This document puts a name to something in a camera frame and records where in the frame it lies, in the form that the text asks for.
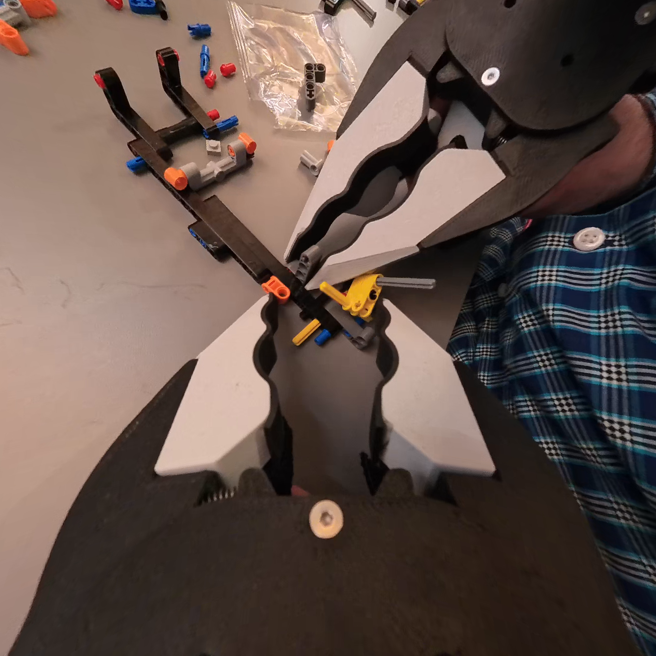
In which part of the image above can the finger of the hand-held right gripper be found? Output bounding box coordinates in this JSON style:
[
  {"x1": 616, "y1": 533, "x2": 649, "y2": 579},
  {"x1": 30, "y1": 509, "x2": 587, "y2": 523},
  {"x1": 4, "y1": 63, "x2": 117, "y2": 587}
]
[
  {"x1": 306, "y1": 147, "x2": 508, "y2": 286},
  {"x1": 283, "y1": 60, "x2": 432, "y2": 264}
]

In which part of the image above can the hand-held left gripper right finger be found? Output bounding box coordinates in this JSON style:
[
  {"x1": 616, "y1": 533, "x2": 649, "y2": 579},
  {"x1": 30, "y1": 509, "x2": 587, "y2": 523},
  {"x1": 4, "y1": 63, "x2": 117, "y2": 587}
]
[{"x1": 359, "y1": 297, "x2": 497, "y2": 495}]

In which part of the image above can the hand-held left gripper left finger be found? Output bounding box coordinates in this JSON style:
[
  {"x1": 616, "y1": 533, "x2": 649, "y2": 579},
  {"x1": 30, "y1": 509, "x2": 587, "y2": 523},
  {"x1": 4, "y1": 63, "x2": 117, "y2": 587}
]
[{"x1": 154, "y1": 296, "x2": 295, "y2": 495}]

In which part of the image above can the yellow lego pin connector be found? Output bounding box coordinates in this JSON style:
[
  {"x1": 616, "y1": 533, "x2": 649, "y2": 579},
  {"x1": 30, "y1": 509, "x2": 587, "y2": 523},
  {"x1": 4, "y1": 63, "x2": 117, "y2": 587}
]
[{"x1": 342, "y1": 274, "x2": 383, "y2": 316}]

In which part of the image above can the dark grey lego beam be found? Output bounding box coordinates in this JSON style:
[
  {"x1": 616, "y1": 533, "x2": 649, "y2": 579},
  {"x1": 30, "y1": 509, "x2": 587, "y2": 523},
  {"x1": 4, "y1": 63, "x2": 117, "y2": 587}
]
[
  {"x1": 300, "y1": 63, "x2": 328, "y2": 112},
  {"x1": 296, "y1": 244, "x2": 323, "y2": 282}
]

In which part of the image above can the black lego frame assembly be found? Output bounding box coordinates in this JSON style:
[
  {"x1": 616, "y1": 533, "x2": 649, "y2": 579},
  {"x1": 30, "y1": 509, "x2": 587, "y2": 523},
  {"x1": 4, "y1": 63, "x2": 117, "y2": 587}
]
[{"x1": 94, "y1": 47, "x2": 377, "y2": 352}]

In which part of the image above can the grey lego tube connector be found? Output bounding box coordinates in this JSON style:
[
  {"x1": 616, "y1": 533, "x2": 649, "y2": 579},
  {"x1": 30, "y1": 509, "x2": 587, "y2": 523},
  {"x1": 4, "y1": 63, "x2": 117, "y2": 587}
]
[{"x1": 0, "y1": 0, "x2": 31, "y2": 29}]

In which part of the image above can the person's right hand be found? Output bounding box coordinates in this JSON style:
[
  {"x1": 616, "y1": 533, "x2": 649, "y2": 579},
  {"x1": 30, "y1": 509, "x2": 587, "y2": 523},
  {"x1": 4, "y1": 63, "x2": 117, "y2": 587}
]
[{"x1": 527, "y1": 94, "x2": 651, "y2": 217}]

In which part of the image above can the clear plastic zip bag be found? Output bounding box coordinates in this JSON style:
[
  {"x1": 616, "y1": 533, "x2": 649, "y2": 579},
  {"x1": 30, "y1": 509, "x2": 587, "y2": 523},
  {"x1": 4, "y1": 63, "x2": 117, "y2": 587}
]
[{"x1": 227, "y1": 0, "x2": 358, "y2": 133}]

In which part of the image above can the person's torso in plaid shirt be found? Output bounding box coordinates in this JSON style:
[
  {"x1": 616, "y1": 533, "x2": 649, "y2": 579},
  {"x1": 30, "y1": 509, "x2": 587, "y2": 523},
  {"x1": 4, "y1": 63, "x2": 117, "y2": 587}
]
[{"x1": 446, "y1": 90, "x2": 656, "y2": 656}]

